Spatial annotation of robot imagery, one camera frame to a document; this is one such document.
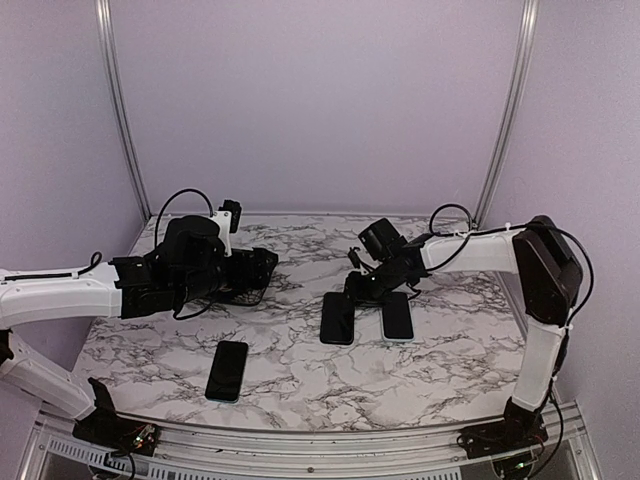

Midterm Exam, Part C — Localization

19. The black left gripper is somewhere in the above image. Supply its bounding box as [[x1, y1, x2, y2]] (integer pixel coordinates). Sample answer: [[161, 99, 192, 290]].
[[174, 247, 278, 305]]

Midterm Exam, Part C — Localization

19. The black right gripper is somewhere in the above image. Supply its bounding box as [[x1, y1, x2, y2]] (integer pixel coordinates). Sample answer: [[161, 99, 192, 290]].
[[339, 259, 408, 307]]

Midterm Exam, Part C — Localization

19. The black phone case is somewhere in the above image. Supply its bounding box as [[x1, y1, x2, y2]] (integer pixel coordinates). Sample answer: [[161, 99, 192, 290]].
[[318, 291, 357, 346]]

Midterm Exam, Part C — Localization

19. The light blue phone case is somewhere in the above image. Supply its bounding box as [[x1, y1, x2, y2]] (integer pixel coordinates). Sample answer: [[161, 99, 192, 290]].
[[380, 291, 416, 344]]

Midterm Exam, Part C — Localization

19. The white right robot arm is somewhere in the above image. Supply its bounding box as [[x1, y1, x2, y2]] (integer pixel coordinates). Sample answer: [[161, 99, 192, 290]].
[[344, 215, 584, 448]]

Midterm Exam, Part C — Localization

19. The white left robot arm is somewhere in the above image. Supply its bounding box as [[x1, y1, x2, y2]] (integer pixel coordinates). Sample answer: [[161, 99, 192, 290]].
[[1, 211, 278, 445]]

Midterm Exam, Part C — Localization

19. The black square floral plate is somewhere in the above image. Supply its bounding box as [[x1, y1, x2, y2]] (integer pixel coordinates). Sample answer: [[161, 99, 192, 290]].
[[209, 248, 267, 307]]

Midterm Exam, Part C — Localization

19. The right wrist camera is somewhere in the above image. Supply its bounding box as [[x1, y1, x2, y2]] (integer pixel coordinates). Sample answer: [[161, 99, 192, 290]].
[[347, 247, 364, 271]]

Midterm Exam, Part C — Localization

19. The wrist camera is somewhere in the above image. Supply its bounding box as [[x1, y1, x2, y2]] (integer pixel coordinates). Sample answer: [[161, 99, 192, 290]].
[[209, 199, 242, 257], [347, 247, 364, 271]]

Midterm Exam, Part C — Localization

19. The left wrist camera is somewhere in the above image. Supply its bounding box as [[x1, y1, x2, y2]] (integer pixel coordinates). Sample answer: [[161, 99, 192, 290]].
[[209, 199, 242, 257]]

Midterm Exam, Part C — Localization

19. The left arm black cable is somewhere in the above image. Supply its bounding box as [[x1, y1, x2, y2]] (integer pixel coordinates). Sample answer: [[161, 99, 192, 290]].
[[0, 188, 216, 321]]

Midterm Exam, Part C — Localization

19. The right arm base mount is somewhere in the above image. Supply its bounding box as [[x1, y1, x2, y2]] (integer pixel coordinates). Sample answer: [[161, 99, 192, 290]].
[[456, 395, 549, 459]]

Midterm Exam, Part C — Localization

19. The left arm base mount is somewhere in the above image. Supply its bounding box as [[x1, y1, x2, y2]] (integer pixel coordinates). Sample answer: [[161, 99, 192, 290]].
[[72, 378, 160, 457]]

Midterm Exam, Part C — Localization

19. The front aluminium rail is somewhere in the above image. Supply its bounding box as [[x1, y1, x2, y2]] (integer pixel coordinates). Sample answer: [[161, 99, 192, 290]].
[[17, 403, 603, 479]]

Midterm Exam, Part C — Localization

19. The left aluminium frame post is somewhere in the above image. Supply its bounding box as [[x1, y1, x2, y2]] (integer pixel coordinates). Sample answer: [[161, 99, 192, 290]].
[[94, 0, 152, 222]]

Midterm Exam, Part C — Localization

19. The aluminium frame post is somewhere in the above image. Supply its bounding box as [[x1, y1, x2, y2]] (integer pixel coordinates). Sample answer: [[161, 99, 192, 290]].
[[474, 0, 540, 226], [94, 0, 152, 222]]

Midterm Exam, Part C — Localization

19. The right aluminium frame post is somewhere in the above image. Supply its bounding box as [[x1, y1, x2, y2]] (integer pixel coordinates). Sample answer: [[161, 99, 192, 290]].
[[474, 0, 540, 226]]

